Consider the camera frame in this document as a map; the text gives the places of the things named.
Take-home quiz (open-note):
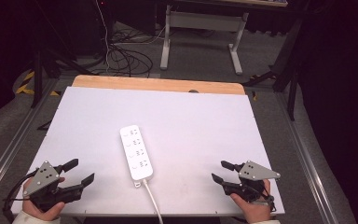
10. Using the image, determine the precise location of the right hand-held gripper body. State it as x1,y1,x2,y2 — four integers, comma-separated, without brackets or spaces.
223,160,282,203

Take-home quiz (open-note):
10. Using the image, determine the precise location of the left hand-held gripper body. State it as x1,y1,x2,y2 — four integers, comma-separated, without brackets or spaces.
22,160,85,213

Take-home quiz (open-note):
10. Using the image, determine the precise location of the person's left hand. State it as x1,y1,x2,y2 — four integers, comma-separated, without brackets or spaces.
21,176,66,222

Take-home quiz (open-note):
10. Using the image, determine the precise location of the person's right hand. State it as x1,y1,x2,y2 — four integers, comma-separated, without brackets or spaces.
228,178,273,224

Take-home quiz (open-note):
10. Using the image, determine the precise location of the white board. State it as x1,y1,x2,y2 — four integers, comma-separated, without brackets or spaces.
10,86,286,217

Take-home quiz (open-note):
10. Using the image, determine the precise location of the white power strip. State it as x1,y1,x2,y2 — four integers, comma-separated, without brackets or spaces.
119,124,155,189

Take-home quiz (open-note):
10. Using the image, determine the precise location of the black metal stand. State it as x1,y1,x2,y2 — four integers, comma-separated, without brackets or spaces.
31,43,98,109
241,17,306,121

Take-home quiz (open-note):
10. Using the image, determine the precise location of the yellow black floor tape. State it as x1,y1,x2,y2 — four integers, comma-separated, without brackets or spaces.
15,70,62,97

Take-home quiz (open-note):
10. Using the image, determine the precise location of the wooden table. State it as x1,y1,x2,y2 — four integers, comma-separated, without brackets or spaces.
71,74,246,96

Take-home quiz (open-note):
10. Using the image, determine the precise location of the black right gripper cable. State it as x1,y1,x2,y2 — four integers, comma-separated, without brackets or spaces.
251,179,276,213

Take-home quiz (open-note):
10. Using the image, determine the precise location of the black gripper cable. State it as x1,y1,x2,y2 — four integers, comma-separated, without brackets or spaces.
251,179,276,213
1,169,40,224

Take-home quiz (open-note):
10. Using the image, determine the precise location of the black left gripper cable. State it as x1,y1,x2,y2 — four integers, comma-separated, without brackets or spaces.
1,169,40,224

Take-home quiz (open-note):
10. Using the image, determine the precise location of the aluminium floor rail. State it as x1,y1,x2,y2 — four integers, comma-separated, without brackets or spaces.
274,91,340,224
0,77,60,204

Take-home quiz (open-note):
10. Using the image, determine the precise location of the white power strip cable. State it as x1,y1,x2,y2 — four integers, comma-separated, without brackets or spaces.
142,178,165,224

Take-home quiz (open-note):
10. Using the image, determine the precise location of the black cable bundle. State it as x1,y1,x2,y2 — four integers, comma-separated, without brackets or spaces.
104,27,154,78

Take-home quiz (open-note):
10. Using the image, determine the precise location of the thin white cable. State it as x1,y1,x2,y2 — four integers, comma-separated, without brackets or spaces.
94,0,111,73

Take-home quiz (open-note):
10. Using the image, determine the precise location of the white metal desk frame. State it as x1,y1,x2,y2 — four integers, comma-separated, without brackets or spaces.
159,4,250,76

